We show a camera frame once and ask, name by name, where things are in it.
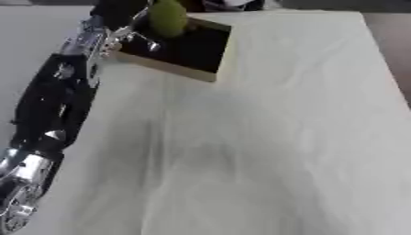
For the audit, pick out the tan cardboard box black inside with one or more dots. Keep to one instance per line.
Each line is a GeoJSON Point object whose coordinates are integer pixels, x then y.
{"type": "Point", "coordinates": [188, 52]}

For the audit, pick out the green toy fruit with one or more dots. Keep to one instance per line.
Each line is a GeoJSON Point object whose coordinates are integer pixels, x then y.
{"type": "Point", "coordinates": [168, 19]}

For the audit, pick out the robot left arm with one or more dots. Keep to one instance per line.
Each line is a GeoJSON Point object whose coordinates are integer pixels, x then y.
{"type": "Point", "coordinates": [47, 102]}

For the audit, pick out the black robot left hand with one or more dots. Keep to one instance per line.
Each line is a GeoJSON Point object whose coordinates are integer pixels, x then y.
{"type": "Point", "coordinates": [119, 12]}

